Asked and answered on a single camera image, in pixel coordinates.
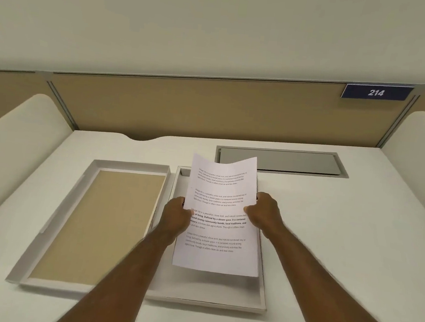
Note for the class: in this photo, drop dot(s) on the person's right hand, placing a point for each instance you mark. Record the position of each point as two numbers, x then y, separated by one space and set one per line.
267 216

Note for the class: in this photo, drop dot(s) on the person's left hand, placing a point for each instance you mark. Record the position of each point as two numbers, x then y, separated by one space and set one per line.
175 217

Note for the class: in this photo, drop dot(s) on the person's right thumb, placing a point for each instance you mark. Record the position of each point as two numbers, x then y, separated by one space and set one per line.
249 209

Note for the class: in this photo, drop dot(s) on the person's left thumb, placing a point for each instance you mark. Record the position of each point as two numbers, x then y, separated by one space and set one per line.
188 214

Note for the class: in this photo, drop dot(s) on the stack of printed white paper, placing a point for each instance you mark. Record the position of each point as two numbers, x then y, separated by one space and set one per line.
220 212

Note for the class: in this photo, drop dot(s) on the person's right forearm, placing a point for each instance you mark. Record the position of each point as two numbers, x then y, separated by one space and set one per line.
331 290

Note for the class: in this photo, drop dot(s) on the person's left forearm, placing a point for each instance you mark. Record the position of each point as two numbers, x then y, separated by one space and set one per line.
118 281

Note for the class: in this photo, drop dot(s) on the white shallow cardboard box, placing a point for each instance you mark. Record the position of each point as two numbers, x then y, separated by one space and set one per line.
260 283

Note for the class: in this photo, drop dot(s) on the white box lid brown inside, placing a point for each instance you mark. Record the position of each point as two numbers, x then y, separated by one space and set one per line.
93 226

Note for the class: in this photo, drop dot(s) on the beige desk partition panel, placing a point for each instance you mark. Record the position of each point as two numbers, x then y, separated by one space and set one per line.
217 109

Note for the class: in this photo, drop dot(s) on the blue desk number sign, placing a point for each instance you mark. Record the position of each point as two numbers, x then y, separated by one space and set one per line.
376 92

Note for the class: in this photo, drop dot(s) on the white curved side divider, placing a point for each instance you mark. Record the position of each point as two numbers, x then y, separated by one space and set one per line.
420 138
16 140

